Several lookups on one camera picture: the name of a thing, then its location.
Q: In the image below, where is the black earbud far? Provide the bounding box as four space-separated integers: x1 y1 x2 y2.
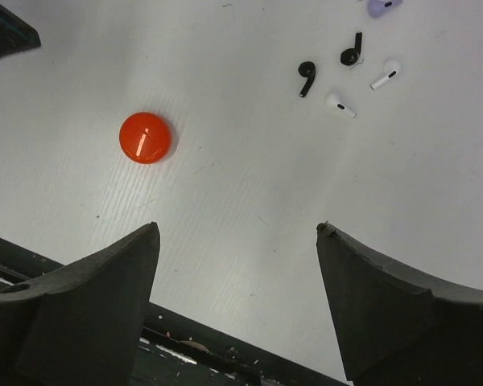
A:
340 31 363 67

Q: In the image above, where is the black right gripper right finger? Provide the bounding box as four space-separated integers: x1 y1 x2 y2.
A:
316 223 483 385

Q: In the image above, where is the white earbud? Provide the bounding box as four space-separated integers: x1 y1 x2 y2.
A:
369 59 402 90
325 91 357 118

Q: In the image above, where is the orange round charging case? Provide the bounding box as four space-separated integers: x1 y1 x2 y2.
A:
119 112 172 164

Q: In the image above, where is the black earbud near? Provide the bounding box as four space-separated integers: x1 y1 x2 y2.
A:
298 61 316 98

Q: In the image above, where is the white earbud near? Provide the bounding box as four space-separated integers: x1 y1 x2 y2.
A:
325 91 357 118

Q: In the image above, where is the white earbud far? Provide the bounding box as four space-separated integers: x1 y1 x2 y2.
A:
369 59 402 90

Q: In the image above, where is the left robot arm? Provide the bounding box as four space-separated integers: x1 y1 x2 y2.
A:
0 4 41 59

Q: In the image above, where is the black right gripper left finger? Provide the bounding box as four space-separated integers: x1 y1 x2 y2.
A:
0 223 160 385

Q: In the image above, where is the purple earbud near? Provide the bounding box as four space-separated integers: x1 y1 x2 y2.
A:
367 0 403 18

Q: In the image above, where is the black earbud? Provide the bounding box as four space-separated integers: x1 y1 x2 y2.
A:
340 31 363 67
298 61 316 98

